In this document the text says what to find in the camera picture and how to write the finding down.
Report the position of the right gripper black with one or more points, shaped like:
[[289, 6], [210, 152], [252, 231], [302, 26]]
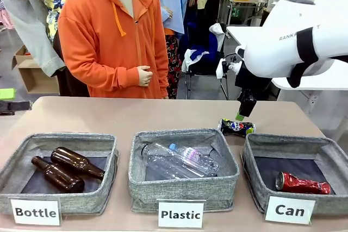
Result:
[[251, 84]]

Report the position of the crushed black Pepsi can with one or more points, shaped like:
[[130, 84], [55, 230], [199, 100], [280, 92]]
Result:
[[236, 126]]

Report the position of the clear plastic bottle pink label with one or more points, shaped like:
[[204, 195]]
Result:
[[195, 158]]

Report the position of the brown glass bottle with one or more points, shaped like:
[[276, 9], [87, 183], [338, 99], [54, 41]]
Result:
[[73, 161], [59, 177]]

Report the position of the crushed red can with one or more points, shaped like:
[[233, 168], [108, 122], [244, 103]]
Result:
[[301, 184]]

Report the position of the clear plastic bottle without label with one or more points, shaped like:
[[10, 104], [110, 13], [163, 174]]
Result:
[[157, 161]]

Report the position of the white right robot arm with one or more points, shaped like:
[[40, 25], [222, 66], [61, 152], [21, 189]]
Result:
[[274, 52]]

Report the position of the person's left forearm orange sleeve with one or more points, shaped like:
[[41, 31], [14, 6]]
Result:
[[163, 80]]

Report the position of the person's right forearm orange sleeve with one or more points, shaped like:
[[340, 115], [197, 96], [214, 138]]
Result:
[[114, 78]]

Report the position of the grey fabric basket labelled Can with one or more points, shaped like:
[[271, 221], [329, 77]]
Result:
[[334, 147]]

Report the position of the grey fabric basket labelled Plastic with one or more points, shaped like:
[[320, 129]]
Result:
[[179, 194]]

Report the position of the white Can label card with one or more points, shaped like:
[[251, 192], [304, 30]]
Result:
[[289, 210]]

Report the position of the grey fabric basket labelled Bottle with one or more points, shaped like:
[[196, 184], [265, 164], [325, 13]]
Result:
[[81, 202]]

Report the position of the person's right hand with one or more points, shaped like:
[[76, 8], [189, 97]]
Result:
[[144, 76]]

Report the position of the brown cardboard box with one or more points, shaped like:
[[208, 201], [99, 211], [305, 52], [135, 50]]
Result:
[[35, 77]]

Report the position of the black folding chair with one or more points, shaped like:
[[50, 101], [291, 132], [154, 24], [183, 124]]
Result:
[[206, 69]]

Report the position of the person in grey cardigan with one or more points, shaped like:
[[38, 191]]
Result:
[[27, 12]]

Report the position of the grey metal table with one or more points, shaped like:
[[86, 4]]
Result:
[[244, 3]]

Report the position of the white Bottle label card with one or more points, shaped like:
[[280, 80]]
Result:
[[35, 212]]

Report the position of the person in orange hoodie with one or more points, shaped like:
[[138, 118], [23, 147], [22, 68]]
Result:
[[100, 31]]

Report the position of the white Plastic label card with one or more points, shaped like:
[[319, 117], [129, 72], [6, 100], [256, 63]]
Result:
[[180, 214]]

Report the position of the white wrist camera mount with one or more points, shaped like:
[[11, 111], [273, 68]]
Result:
[[221, 70]]

